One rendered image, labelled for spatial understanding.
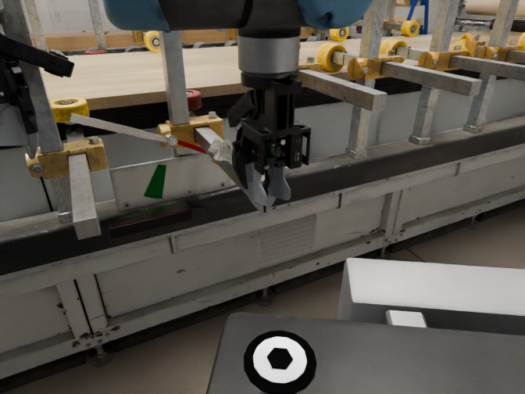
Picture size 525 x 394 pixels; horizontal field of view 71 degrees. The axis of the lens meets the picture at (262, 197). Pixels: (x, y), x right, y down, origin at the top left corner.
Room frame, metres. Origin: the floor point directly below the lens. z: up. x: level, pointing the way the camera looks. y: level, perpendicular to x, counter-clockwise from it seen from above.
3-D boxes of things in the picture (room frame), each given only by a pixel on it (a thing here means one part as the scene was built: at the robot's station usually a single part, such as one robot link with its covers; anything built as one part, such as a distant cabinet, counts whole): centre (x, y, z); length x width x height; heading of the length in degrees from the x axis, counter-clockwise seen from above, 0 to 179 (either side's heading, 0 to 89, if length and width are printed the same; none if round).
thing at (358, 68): (1.00, -0.29, 0.95); 0.14 x 0.06 x 0.05; 116
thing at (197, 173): (0.74, 0.19, 0.75); 0.26 x 0.01 x 0.10; 116
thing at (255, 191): (0.47, 0.00, 0.86); 0.06 x 0.03 x 0.09; 26
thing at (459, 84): (0.98, -0.32, 0.95); 0.50 x 0.04 x 0.04; 26
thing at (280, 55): (0.48, -0.01, 1.05); 0.08 x 0.08 x 0.05
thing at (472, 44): (1.35, -0.70, 0.95); 0.10 x 0.04 x 0.10; 26
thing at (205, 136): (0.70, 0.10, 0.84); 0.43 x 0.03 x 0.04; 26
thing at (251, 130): (0.47, -0.01, 0.97); 0.09 x 0.08 x 0.12; 26
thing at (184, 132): (0.78, 0.16, 0.85); 0.14 x 0.06 x 0.05; 116
